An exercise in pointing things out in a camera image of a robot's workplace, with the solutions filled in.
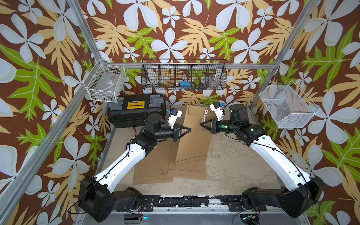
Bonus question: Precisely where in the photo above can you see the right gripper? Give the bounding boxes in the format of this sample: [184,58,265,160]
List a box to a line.
[201,118,240,135]

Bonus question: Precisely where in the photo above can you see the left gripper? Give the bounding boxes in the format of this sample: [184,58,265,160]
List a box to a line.
[152,123,190,143]

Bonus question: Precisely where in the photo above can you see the brown kraft file bag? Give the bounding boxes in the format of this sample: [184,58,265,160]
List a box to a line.
[133,139,173,185]

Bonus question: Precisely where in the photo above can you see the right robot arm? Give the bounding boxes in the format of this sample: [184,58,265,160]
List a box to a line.
[201,103,325,218]

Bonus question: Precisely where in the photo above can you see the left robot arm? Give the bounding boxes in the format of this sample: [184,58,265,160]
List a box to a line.
[77,108,191,222]

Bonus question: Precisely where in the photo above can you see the blue object in basket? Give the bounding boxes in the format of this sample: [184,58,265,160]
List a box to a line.
[181,81,191,90]

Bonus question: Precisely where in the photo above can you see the black toolbox yellow latch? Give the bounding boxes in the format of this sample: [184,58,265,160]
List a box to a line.
[107,94,166,128]

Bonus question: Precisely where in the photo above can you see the white mesh basket right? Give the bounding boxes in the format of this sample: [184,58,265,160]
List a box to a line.
[260,82,320,129]

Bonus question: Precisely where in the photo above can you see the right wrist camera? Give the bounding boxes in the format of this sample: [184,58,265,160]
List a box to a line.
[210,102,225,121]

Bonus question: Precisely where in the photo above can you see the black wire basket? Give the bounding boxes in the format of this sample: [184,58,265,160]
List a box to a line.
[141,59,227,91]

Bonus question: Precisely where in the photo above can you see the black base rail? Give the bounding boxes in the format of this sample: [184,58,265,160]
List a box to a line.
[118,194,267,212]

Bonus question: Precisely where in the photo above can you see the white wire basket left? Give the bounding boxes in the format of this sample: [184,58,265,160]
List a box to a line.
[84,60,127,103]

